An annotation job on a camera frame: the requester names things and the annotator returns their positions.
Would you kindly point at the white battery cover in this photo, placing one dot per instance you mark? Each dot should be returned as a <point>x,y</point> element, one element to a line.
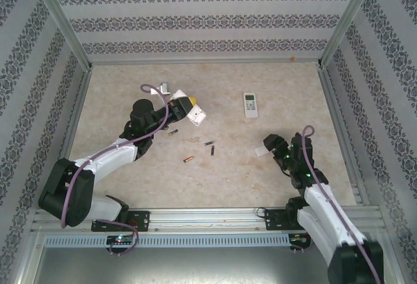
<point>260,151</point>

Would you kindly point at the white remote with back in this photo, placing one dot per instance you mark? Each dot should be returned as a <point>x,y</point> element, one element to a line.
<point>197,118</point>

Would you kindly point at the white remote with display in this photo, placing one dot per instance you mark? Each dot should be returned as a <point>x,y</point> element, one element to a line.
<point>250,105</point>

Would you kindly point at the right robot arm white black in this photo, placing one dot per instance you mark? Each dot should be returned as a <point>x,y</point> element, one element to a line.
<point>325,206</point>

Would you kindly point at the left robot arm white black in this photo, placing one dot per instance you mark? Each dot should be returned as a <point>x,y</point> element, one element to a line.
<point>107,157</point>

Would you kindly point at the red battery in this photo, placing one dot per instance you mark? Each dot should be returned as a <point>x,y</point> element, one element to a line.
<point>188,159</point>

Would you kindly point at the grey metal sheet panel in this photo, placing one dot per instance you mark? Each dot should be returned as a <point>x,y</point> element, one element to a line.
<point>208,267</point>

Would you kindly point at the thin aluminium wall rail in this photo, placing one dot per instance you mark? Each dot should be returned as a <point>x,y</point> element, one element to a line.
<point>205,64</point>

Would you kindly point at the aluminium side rail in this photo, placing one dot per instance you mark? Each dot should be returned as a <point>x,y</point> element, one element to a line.
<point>69,135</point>
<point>344,134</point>

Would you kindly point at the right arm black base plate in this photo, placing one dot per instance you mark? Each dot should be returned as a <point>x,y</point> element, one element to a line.
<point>275,220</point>

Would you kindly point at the long aluminium mounting rail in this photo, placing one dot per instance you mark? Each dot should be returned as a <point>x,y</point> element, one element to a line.
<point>208,219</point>

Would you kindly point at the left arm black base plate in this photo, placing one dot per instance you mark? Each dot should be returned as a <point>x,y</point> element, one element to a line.
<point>140,220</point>

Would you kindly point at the aluminium frame post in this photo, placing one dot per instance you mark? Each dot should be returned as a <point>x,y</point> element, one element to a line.
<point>348,20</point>
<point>63,20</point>

